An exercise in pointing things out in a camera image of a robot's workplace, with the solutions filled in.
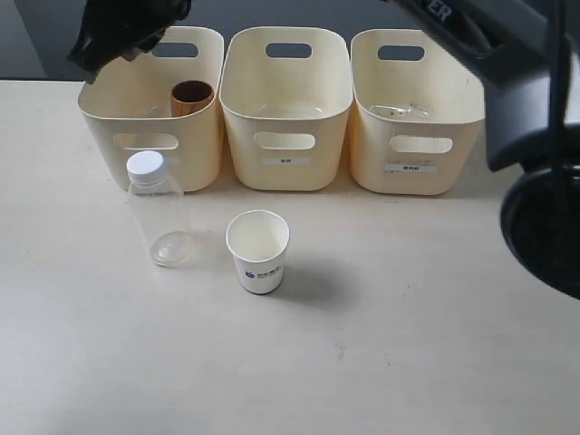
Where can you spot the cream plastic bin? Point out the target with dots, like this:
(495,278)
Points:
(416,115)
(128,109)
(286,93)

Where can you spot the cream plastic bin left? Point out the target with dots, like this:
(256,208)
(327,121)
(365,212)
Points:
(128,109)

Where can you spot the clear plastic bottle white cap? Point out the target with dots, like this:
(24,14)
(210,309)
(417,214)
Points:
(158,204)

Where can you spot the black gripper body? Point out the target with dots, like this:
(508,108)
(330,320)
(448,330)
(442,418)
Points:
(121,29)

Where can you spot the cream plastic bin middle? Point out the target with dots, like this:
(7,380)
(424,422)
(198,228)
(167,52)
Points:
(286,93)

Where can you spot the cream plastic bin right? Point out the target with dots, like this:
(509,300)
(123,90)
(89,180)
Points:
(416,115)

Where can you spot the brown wooden cup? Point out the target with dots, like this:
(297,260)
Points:
(190,97)

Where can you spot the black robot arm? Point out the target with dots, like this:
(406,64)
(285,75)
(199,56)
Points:
(526,53)

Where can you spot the white paper cup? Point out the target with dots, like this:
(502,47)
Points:
(258,240)

